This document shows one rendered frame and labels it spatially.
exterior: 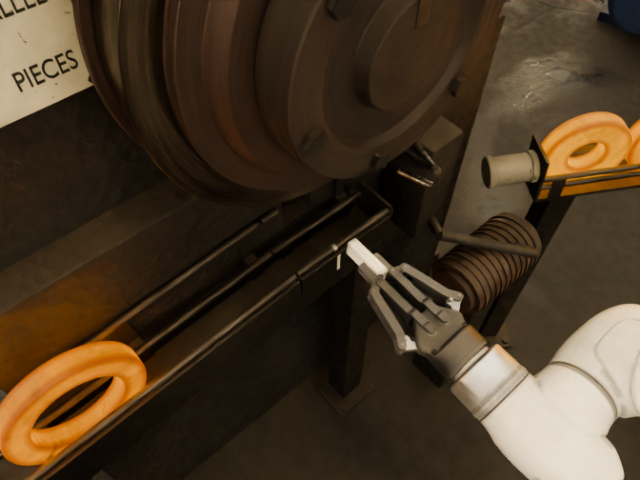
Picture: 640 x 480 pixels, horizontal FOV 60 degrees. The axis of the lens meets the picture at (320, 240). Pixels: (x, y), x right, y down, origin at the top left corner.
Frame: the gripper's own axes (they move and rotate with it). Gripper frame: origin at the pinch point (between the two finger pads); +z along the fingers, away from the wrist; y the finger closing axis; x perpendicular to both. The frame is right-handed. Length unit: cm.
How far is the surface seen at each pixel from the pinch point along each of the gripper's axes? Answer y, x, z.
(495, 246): 29.9, -17.1, -7.2
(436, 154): 20.0, 4.2, 5.7
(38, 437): -48.0, -4.0, 8.7
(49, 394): -43.2, 5.7, 8.1
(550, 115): 137, -77, 29
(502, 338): 48, -72, -17
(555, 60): 167, -79, 47
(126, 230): -26.0, 11.5, 18.1
